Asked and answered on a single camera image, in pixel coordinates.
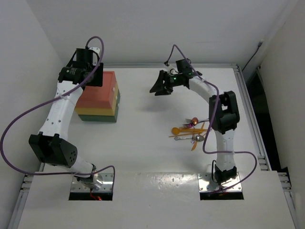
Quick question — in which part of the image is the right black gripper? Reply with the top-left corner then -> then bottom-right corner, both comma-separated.
150,70 -> 183,96

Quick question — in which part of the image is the orange plastic spoon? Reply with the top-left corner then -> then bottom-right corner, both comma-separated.
171,127 -> 207,135

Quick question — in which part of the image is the green bottom drawer box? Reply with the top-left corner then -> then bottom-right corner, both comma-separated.
78,91 -> 121,123

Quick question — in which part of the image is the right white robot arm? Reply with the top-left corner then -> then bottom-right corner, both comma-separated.
150,59 -> 240,185

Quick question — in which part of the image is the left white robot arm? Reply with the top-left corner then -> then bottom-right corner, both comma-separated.
29,47 -> 103,190

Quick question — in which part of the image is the silver metal fork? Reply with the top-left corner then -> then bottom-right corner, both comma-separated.
185,117 -> 209,125

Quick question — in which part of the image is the pink metallic fork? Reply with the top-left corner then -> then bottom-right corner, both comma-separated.
182,123 -> 193,128

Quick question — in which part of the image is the silver metal spoon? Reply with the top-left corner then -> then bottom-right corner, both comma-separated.
174,135 -> 205,142

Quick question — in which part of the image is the orange plastic knife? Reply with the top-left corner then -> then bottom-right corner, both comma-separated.
191,132 -> 205,151

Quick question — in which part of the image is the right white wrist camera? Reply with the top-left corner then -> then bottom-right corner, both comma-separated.
164,62 -> 176,75

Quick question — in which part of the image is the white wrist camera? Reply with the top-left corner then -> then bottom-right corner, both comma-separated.
164,62 -> 176,75
89,47 -> 101,60

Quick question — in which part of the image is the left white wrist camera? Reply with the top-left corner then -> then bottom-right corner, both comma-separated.
89,47 -> 101,60

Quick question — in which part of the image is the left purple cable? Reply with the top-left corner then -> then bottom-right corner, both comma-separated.
0,36 -> 116,177

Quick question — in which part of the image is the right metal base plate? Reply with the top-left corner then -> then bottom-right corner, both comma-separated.
197,172 -> 242,193

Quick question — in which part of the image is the metal base plate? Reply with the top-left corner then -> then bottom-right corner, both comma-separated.
197,172 -> 242,193
71,173 -> 113,193

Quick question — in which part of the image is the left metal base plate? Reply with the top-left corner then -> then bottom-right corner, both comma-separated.
71,173 -> 113,193

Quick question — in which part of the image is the black wall cable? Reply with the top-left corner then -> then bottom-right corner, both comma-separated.
241,40 -> 264,72

